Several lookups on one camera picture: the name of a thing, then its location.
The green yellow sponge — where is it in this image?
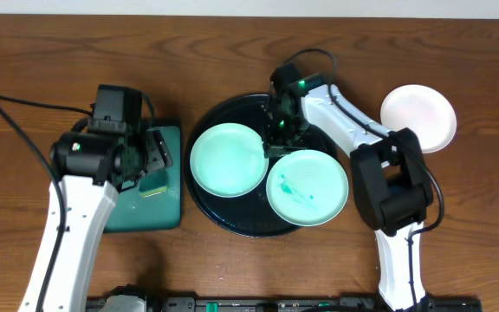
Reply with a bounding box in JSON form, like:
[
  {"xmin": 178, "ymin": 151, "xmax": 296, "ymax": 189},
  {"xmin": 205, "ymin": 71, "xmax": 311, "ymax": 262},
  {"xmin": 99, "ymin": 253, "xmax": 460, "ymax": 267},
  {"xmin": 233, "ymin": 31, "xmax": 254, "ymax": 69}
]
[{"xmin": 139, "ymin": 170, "xmax": 168, "ymax": 198}]

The green plate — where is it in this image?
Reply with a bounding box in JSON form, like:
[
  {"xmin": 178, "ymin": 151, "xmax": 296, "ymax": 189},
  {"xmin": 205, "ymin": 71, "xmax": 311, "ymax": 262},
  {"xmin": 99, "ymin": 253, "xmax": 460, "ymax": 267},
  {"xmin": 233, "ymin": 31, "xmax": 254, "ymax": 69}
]
[
  {"xmin": 266, "ymin": 150, "xmax": 350, "ymax": 227},
  {"xmin": 189, "ymin": 123, "xmax": 269, "ymax": 198}
]

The green plate front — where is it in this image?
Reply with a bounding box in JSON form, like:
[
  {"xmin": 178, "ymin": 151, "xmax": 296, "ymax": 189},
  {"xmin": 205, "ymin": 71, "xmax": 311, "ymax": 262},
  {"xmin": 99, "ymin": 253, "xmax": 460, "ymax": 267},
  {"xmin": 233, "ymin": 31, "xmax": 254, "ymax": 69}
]
[{"xmin": 266, "ymin": 150, "xmax": 350, "ymax": 227}]

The white plate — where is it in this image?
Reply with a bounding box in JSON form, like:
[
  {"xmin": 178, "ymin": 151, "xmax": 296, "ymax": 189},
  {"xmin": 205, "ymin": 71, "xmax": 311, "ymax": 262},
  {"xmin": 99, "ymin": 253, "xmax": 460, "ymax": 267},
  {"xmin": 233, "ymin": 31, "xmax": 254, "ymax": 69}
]
[{"xmin": 380, "ymin": 84, "xmax": 457, "ymax": 153}]

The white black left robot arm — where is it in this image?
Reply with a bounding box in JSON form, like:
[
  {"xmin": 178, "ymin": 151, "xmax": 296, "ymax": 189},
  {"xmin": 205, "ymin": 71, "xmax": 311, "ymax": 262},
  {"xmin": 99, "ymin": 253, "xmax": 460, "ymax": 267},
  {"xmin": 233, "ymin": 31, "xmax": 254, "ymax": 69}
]
[{"xmin": 42, "ymin": 126, "xmax": 182, "ymax": 311}]

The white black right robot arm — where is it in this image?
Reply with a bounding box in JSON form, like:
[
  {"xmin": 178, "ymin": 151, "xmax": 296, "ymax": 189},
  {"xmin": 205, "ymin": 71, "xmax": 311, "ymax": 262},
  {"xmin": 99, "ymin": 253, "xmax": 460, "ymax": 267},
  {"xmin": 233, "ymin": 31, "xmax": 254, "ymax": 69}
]
[{"xmin": 263, "ymin": 67, "xmax": 443, "ymax": 311}]

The rectangular black water tray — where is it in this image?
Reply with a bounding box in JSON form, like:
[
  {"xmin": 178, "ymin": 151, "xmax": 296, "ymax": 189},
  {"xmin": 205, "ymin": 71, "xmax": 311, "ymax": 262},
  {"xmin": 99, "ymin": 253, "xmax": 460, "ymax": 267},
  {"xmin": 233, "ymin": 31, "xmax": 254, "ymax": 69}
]
[{"xmin": 104, "ymin": 119, "xmax": 182, "ymax": 233}]

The round black tray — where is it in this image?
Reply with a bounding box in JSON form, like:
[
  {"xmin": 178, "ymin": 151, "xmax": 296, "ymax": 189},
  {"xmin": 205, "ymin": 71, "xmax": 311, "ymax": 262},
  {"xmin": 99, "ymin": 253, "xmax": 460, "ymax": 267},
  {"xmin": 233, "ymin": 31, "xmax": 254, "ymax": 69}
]
[{"xmin": 185, "ymin": 94, "xmax": 337, "ymax": 237}]

